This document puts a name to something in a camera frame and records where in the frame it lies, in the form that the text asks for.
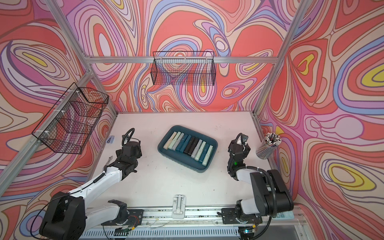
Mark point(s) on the black wire basket back wall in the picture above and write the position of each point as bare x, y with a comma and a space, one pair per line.
183, 68

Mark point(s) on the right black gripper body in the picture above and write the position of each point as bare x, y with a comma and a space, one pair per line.
246, 153

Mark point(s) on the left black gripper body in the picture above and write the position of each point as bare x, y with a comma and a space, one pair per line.
139, 153

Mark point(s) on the black wire basket left wall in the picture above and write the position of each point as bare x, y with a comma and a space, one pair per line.
74, 121

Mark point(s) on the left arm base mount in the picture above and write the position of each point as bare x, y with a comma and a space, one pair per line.
132, 218

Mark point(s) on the small grey pen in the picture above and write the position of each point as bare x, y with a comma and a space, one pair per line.
109, 160

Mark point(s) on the small blue clip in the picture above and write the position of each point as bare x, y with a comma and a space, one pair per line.
110, 139

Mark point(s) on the teal plastic storage box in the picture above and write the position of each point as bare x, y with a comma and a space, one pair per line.
182, 158

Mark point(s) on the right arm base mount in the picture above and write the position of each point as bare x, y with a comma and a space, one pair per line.
236, 216

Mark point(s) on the teal pliers group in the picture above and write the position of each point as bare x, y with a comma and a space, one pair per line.
204, 152

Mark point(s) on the white center rail bracket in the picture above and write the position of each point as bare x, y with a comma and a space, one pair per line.
179, 207

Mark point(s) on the teal desk calculator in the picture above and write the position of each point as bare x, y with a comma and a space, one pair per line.
284, 216

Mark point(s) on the pencil cup holder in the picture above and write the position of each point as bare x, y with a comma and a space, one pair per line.
270, 143

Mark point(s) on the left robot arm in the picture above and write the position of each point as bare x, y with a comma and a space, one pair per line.
68, 215

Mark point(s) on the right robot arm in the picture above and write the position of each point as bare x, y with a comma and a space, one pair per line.
270, 194

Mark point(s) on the black wire basket wall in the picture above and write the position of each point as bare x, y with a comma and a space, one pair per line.
183, 68
74, 121

